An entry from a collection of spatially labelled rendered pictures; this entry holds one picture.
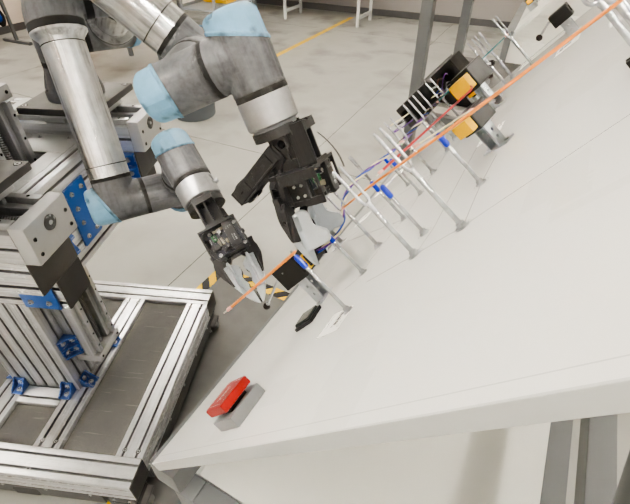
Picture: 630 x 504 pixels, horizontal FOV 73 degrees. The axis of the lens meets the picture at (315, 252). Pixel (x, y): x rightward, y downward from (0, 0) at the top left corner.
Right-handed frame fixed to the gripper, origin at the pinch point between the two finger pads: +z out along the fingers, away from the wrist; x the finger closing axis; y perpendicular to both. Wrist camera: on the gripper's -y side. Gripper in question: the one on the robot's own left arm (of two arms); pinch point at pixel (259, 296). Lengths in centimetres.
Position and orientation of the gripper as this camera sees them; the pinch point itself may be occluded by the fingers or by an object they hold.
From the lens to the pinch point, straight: 79.3
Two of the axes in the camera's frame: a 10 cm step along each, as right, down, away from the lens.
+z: 5.1, 8.4, -1.7
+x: 8.6, -5.0, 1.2
